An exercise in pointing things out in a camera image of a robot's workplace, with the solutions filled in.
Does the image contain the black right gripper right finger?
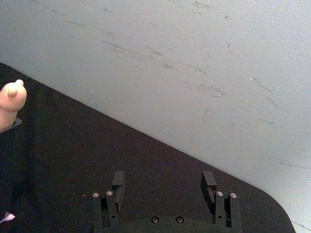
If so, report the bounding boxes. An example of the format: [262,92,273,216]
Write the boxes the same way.
[200,170,242,231]

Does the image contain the small white scrap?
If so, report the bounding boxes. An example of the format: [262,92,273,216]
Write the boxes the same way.
[0,211,16,224]

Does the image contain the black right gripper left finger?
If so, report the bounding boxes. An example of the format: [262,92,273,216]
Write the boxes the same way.
[91,170,126,230]

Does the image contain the black table cloth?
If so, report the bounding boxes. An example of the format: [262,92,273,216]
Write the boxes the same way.
[0,62,296,233]

